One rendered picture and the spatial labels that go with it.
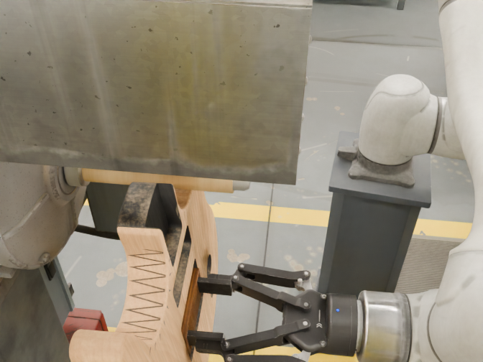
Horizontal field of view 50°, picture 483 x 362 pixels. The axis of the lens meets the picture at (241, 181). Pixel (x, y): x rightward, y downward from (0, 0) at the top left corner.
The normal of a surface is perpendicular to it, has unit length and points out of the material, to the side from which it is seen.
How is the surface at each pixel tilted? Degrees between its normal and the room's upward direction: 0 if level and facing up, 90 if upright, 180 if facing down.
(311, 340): 9
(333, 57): 0
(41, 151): 90
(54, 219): 95
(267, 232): 0
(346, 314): 16
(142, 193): 5
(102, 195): 90
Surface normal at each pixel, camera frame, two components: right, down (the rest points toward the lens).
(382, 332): -0.10, -0.11
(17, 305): 0.99, 0.08
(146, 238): -0.11, 0.73
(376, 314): -0.05, -0.55
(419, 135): -0.16, 0.57
